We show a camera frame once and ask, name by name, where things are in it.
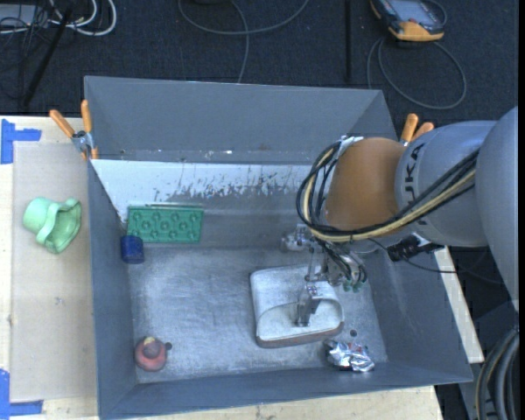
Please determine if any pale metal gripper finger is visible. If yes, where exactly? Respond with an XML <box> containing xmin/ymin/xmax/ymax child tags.
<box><xmin>294</xmin><ymin>284</ymin><xmax>313</xmax><ymax>327</ymax></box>
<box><xmin>310</xmin><ymin>284</ymin><xmax>324</xmax><ymax>317</ymax></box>

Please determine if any white pad with brown edge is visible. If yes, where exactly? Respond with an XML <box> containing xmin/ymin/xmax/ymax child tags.
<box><xmin>248</xmin><ymin>264</ymin><xmax>347</xmax><ymax>349</ymax></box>

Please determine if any crumpled silver foil packet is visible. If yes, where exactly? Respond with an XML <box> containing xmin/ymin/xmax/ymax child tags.
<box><xmin>323</xmin><ymin>339</ymin><xmax>376</xmax><ymax>374</ymax></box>

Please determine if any grey metal bin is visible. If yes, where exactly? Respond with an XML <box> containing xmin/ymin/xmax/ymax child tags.
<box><xmin>82</xmin><ymin>75</ymin><xmax>476</xmax><ymax>420</ymax></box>

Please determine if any dark green flat block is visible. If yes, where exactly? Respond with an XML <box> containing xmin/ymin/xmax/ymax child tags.
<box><xmin>125</xmin><ymin>206</ymin><xmax>206</xmax><ymax>245</ymax></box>

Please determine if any red and yellow toy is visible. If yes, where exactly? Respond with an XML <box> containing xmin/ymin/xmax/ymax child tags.
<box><xmin>133</xmin><ymin>335</ymin><xmax>173</xmax><ymax>373</ymax></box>

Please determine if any small blue cylinder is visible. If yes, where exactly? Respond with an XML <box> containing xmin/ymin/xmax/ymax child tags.
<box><xmin>120</xmin><ymin>234</ymin><xmax>146</xmax><ymax>265</ymax></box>

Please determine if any pale cardboard board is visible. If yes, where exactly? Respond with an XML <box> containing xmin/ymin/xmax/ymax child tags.
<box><xmin>9</xmin><ymin>141</ymin><xmax>99</xmax><ymax>404</ymax></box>

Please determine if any light green cup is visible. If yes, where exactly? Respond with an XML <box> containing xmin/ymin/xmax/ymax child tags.
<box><xmin>22</xmin><ymin>196</ymin><xmax>83</xmax><ymax>255</ymax></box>

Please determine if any black cylinder on white bracket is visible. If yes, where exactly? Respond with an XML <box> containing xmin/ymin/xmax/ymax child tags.
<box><xmin>387</xmin><ymin>236</ymin><xmax>444</xmax><ymax>263</ymax></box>

